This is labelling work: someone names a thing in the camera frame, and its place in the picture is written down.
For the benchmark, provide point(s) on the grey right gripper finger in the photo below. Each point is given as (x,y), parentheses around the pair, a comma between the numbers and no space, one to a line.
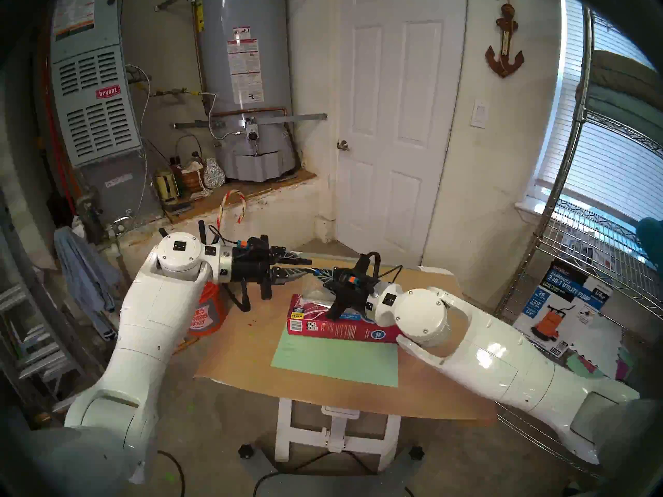
(332,283)
(330,273)

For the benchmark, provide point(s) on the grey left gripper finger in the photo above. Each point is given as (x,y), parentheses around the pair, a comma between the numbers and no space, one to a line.
(294,274)
(296,259)

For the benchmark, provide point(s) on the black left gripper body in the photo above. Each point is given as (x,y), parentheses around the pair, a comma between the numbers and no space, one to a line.
(248,263)

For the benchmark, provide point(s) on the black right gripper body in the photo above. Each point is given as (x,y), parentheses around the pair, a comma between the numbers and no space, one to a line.
(357,291)

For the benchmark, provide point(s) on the clear ziplock bag blue slider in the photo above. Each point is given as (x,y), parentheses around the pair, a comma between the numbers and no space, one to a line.
(318,296)

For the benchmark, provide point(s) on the red freezer bag box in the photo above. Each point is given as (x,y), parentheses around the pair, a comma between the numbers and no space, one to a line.
(321,330)

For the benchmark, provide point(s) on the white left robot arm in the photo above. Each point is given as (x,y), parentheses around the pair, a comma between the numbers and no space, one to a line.
(160,304)

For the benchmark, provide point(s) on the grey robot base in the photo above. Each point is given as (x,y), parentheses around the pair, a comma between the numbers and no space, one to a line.
(331,483)

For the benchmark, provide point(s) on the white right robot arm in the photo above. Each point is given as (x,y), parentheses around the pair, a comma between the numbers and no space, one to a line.
(497,356)

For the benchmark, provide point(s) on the striped candy cane decoration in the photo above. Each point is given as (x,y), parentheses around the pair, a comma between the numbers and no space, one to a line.
(243,198)

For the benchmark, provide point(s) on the orange plastic bucket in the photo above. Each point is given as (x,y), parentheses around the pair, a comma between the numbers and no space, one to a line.
(210,317)

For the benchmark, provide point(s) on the pale green paper sheet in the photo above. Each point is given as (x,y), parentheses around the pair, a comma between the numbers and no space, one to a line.
(336,364)

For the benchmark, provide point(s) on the brown board table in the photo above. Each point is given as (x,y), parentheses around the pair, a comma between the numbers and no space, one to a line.
(238,346)

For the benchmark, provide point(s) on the foil wrapped object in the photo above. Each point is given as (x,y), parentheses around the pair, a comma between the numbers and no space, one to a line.
(214,175)

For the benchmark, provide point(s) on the white panel door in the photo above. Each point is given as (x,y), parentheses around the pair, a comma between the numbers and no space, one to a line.
(399,164)

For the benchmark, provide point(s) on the copper water pipe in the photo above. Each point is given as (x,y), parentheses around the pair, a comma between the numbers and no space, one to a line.
(248,111)

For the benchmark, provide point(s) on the blue hanging cloth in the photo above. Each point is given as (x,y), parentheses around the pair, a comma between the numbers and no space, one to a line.
(83,273)

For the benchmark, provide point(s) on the black base knob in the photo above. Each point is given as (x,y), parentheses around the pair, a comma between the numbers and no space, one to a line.
(246,452)
(417,453)

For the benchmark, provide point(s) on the yellow gas pipe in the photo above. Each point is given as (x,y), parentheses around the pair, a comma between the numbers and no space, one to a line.
(176,92)

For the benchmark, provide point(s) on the grey water heater tank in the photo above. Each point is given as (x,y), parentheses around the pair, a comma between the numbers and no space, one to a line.
(269,61)

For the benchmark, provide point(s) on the utility pump cardboard box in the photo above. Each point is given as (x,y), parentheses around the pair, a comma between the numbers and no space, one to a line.
(564,304)

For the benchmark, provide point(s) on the grey Bryant furnace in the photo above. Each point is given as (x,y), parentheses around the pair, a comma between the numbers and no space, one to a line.
(98,118)

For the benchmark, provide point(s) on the aluminium ladder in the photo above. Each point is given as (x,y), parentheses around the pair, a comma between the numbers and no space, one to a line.
(31,356)

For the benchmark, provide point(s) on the coloured paper stack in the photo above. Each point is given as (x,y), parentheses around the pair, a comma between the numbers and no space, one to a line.
(582,364)

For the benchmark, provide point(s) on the white jagged paper sheet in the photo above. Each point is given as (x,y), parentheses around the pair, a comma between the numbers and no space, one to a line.
(601,340)

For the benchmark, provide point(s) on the white window blinds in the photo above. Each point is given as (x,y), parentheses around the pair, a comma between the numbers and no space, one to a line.
(621,170)

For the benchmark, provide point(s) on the turquoise pillow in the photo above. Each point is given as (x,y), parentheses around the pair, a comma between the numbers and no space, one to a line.
(652,239)

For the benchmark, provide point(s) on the pale green seat cushion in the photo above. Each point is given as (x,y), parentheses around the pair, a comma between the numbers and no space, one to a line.
(616,107)

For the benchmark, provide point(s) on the grey brown seat cushion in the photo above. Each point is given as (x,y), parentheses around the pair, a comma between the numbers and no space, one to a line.
(627,71)

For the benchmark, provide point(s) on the white table frame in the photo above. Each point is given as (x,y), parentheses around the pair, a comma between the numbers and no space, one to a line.
(339,428)

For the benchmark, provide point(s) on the white light switch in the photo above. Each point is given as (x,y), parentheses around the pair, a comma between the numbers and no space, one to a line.
(479,114)

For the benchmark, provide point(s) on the wooden anchor wall decoration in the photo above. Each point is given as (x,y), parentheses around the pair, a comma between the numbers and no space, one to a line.
(505,30)

